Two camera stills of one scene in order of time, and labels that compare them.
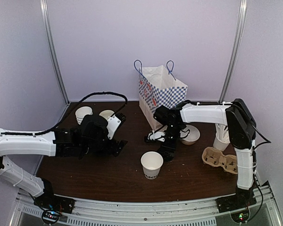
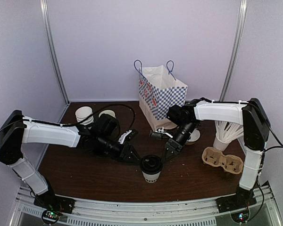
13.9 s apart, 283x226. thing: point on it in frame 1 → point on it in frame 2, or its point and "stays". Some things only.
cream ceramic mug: (106, 114) stays
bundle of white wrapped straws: (221, 131) stays
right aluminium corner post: (242, 19) stays
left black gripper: (120, 146) → (125, 152)
